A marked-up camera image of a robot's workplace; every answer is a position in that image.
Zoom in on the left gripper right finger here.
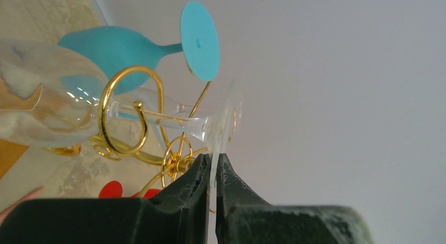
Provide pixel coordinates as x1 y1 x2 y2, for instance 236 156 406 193
216 154 374 243

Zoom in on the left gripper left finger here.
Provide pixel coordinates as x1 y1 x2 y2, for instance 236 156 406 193
1 155 210 243

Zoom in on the clear wine glass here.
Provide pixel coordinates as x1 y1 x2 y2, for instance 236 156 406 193
115 87 194 149
1 38 242 186

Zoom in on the blue plastic wine glass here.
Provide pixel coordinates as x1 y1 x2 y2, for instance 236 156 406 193
57 1 220 82

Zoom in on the red plastic wine glass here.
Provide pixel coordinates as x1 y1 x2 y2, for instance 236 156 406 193
98 180 161 199

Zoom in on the wooden rack base board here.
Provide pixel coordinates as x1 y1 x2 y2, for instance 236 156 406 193
0 139 29 178

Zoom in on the gold wire wine glass rack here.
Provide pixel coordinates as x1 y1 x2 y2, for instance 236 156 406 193
43 65 238 215

